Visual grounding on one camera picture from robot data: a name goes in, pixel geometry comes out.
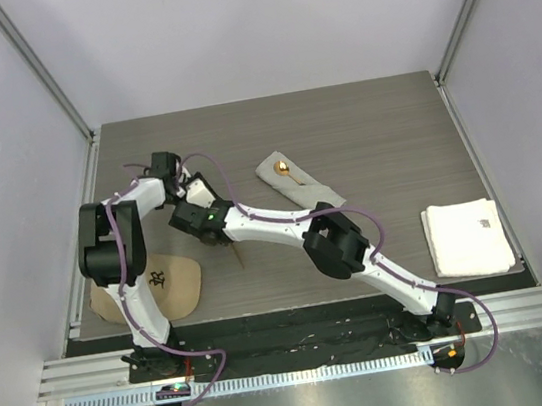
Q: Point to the green handled gold utensil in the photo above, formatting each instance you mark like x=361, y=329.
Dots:
x=282, y=168

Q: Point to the left aluminium frame post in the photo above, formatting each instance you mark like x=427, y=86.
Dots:
x=31, y=59

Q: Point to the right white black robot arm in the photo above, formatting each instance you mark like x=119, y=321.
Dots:
x=335, y=245

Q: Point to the aluminium frame post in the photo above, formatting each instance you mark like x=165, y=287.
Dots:
x=467, y=3
x=31, y=59

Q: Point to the white slotted cable duct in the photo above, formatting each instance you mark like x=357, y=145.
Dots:
x=177, y=392

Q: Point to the grey cloth napkin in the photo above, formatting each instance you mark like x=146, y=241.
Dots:
x=285, y=177

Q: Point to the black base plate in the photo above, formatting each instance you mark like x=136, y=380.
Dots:
x=296, y=339

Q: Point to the beige cap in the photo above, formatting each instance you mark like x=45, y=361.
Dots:
x=175, y=283

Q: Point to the right aluminium frame post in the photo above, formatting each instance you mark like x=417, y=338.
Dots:
x=467, y=3

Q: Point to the white folded towel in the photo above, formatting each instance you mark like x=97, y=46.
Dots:
x=467, y=239

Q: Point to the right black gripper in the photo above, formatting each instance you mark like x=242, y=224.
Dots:
x=208, y=208

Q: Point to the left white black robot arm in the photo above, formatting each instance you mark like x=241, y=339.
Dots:
x=112, y=253

